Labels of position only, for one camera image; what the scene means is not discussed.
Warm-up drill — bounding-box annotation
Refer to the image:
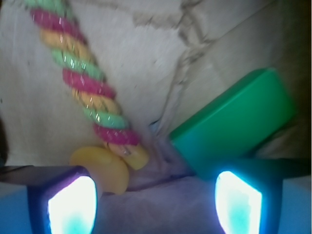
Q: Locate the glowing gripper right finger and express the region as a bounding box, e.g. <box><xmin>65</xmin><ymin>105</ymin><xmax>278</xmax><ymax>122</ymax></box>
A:
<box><xmin>195</xmin><ymin>159</ymin><xmax>282</xmax><ymax>234</ymax></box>

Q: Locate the green rectangular block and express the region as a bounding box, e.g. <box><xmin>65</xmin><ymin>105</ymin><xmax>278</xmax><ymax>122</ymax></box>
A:
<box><xmin>169</xmin><ymin>68</ymin><xmax>296</xmax><ymax>179</ymax></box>

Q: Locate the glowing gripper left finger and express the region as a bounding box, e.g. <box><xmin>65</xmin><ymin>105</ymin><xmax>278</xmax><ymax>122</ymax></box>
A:
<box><xmin>26</xmin><ymin>166</ymin><xmax>98</xmax><ymax>234</ymax></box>

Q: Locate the pink green yellow twisted rope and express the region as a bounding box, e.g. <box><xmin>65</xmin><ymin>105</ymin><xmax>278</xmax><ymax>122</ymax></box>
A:
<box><xmin>23</xmin><ymin>0</ymin><xmax>150</xmax><ymax>171</ymax></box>

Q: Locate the brown paper bag tray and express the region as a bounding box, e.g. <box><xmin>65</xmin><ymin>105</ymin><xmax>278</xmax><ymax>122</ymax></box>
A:
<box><xmin>0</xmin><ymin>0</ymin><xmax>311</xmax><ymax>234</ymax></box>

